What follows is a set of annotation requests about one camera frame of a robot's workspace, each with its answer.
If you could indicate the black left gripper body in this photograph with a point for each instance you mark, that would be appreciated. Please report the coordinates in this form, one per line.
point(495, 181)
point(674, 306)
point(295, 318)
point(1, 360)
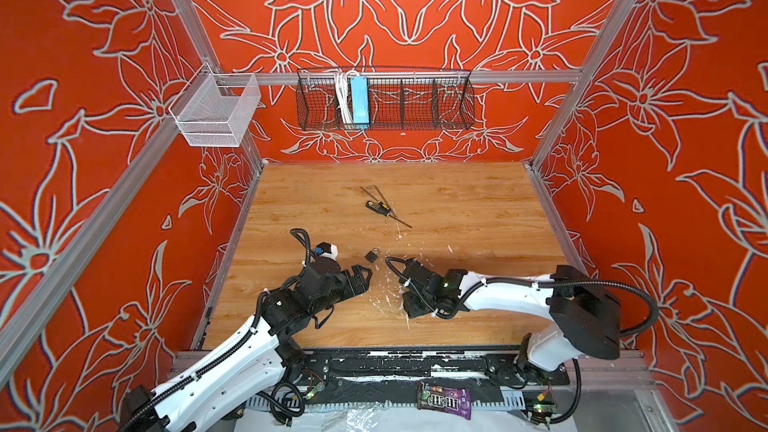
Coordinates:
point(349, 279)

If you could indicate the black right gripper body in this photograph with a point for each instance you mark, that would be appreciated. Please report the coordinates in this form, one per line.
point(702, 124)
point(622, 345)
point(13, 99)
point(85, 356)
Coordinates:
point(417, 287)

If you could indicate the small black padlock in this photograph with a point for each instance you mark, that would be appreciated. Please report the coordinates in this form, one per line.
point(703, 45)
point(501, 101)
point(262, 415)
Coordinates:
point(373, 255)

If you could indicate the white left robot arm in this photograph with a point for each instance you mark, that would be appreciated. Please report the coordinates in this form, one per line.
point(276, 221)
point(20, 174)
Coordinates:
point(259, 356)

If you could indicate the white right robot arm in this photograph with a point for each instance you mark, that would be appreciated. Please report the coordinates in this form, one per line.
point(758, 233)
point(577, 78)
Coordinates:
point(584, 315)

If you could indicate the thin metal rods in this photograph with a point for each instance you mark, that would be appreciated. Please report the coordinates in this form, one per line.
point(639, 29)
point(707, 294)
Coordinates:
point(374, 193)

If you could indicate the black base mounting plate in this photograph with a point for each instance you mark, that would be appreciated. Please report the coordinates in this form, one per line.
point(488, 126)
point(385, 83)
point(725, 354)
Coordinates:
point(496, 363)

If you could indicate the purple candy bag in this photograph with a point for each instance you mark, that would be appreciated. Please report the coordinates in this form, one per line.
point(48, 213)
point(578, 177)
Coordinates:
point(453, 401)

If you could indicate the light blue box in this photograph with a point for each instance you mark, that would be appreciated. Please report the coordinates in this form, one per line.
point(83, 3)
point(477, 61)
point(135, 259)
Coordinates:
point(360, 101)

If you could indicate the aluminium horizontal rear bar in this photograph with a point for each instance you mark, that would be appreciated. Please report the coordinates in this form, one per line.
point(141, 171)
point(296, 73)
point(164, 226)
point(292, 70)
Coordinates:
point(476, 77)

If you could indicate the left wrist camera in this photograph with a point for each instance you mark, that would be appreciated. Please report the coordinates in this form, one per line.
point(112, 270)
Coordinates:
point(326, 250)

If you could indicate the aluminium table edge rail right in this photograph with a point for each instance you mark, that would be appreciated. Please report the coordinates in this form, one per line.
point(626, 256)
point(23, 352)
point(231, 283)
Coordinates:
point(560, 232)

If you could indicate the black wire wall basket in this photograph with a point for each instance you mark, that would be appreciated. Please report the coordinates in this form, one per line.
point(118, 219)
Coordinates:
point(394, 104)

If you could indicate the clear plastic wall bin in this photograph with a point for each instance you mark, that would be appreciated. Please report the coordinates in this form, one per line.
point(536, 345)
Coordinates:
point(216, 109)

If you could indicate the aluminium left side rail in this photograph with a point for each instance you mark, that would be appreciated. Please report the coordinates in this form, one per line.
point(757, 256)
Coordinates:
point(25, 327)

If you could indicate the aluminium frame post left rear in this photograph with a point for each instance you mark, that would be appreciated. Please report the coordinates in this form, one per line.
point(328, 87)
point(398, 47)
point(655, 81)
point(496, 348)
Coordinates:
point(205, 52)

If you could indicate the aluminium frame post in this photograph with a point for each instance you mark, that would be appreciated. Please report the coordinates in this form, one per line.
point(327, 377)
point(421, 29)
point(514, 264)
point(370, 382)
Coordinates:
point(205, 52)
point(605, 38)

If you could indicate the aluminium frame post right rear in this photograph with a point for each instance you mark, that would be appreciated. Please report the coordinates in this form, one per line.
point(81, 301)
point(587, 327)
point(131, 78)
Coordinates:
point(605, 38)

